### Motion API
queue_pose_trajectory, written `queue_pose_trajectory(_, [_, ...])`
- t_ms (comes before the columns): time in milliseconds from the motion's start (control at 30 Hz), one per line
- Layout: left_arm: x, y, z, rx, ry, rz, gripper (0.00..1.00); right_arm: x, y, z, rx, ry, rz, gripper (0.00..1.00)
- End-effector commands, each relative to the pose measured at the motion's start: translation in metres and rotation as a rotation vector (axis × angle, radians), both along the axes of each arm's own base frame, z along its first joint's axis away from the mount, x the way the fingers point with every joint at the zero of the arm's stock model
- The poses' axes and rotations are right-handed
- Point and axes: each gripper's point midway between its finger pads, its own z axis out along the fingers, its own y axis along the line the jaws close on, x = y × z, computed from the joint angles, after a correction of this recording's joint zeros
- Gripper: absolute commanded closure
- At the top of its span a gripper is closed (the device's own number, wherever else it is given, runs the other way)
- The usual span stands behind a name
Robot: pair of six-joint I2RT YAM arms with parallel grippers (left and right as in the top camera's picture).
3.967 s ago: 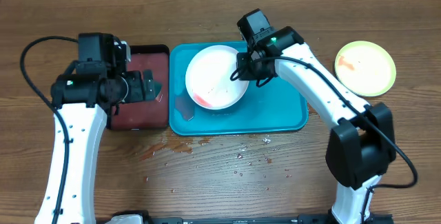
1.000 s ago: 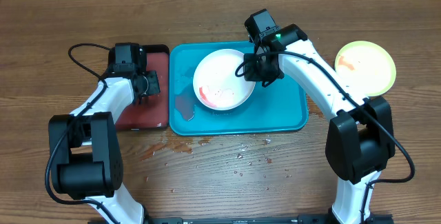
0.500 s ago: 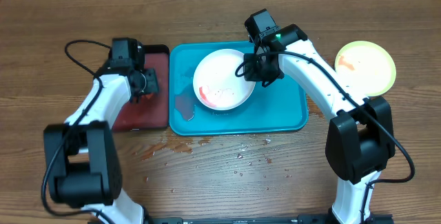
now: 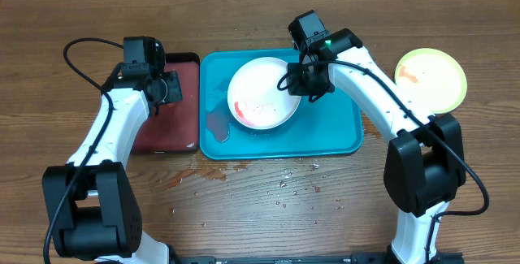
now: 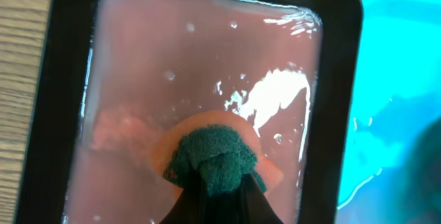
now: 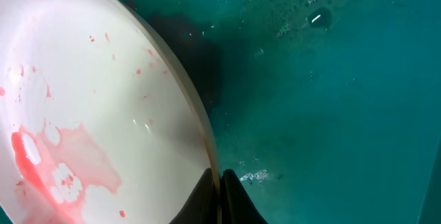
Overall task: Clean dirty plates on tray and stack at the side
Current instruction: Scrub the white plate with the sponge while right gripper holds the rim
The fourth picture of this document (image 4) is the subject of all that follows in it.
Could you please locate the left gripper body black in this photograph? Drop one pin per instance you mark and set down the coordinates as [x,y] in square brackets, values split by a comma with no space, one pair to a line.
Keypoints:
[171,90]

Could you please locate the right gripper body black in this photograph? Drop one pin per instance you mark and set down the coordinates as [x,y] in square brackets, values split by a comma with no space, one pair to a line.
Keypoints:
[305,84]

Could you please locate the white plate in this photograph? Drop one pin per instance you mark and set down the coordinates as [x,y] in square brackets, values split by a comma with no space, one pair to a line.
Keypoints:
[253,96]

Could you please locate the yellow green plate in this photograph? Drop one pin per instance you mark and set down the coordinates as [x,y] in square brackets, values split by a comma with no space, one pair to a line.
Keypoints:
[432,78]

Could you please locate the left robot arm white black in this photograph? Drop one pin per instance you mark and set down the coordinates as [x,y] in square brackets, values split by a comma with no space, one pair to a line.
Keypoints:
[92,210]

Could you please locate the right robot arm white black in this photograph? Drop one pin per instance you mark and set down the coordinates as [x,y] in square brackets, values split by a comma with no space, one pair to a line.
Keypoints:
[423,168]

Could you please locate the black tray with red water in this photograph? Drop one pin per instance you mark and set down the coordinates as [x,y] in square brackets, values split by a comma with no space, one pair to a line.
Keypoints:
[176,127]

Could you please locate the teal plastic tray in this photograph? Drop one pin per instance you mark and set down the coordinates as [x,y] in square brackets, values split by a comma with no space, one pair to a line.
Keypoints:
[331,125]

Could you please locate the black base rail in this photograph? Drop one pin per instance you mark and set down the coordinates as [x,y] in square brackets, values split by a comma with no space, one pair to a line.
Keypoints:
[355,258]

